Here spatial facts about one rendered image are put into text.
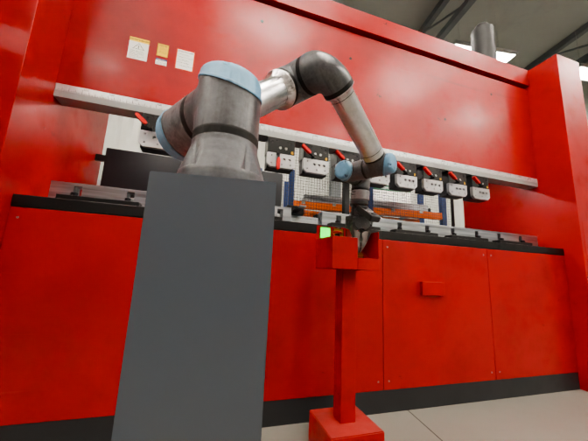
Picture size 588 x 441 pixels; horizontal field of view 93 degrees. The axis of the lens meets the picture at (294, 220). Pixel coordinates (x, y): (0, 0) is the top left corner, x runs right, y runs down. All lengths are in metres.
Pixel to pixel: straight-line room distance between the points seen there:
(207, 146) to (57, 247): 0.98
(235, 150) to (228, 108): 0.07
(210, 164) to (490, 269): 1.84
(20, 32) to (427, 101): 2.08
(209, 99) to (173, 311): 0.34
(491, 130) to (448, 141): 0.43
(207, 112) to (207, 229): 0.20
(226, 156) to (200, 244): 0.14
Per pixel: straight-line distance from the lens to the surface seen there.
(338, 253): 1.05
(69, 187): 1.52
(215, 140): 0.48
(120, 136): 6.57
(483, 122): 2.53
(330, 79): 0.89
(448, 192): 2.08
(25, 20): 1.61
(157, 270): 0.42
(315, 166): 1.57
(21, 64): 1.52
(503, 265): 2.15
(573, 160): 2.74
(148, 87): 1.64
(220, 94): 0.52
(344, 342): 1.15
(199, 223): 0.41
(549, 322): 2.45
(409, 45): 2.34
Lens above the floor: 0.65
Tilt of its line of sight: 10 degrees up
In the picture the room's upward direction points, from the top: 3 degrees clockwise
